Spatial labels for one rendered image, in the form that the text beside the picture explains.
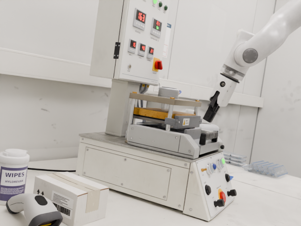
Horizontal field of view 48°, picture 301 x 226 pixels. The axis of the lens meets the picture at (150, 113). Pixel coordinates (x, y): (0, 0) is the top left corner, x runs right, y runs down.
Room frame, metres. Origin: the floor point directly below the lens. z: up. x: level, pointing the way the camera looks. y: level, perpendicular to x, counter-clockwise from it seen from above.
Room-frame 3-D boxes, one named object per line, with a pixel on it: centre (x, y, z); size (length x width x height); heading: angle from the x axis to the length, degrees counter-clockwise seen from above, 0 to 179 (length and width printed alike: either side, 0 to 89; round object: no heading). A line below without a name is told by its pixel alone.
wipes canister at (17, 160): (0.98, 0.38, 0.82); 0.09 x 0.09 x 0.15
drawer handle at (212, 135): (1.22, -0.22, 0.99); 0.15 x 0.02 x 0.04; 153
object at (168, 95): (1.34, -0.04, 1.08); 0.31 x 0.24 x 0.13; 153
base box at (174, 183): (1.32, -0.07, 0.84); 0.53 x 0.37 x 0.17; 63
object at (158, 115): (1.31, -0.06, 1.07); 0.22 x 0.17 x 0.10; 153
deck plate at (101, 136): (1.32, -0.03, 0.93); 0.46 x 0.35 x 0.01; 63
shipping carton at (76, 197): (0.96, 0.19, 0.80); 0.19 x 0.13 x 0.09; 52
